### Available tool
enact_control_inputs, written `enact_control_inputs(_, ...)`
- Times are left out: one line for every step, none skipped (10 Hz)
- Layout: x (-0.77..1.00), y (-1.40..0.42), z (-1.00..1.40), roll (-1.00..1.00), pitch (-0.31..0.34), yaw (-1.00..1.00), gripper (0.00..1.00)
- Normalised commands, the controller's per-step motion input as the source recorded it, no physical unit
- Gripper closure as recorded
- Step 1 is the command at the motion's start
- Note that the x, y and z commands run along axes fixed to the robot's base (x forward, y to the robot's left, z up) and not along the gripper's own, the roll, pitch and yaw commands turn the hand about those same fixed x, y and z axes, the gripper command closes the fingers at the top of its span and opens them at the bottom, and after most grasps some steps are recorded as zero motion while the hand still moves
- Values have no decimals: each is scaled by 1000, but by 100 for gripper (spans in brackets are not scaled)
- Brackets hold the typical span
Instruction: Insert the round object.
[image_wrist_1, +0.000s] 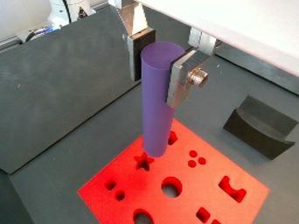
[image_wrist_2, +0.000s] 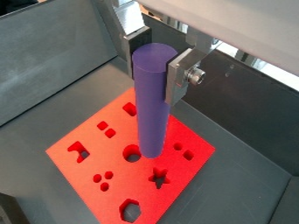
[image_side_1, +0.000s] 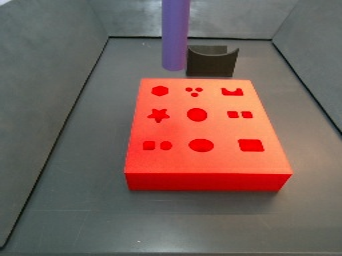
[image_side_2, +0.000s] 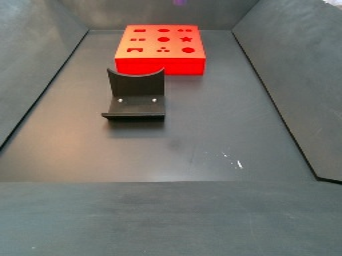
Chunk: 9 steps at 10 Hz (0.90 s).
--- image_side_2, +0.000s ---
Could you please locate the black curved holder stand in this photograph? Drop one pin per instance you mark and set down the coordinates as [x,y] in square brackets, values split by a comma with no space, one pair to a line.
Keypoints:
[136,89]

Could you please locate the red shape sorter block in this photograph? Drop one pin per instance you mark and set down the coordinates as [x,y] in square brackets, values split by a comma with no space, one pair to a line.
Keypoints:
[164,46]

